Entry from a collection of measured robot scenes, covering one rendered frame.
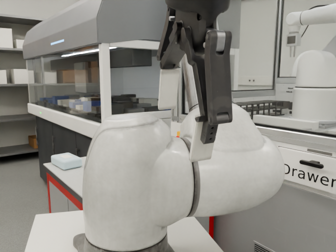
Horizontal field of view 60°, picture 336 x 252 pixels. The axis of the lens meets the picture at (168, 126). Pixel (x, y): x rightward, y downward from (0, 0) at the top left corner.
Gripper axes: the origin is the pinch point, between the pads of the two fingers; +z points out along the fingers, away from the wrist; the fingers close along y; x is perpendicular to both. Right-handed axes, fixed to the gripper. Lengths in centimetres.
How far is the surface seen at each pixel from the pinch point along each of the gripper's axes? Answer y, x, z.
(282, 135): -33, 55, 34
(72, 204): -53, -19, 70
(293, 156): -25, 55, 37
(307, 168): -19, 57, 38
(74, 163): -76, -16, 68
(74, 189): -51, -17, 59
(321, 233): -6, 59, 56
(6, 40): -393, -83, 109
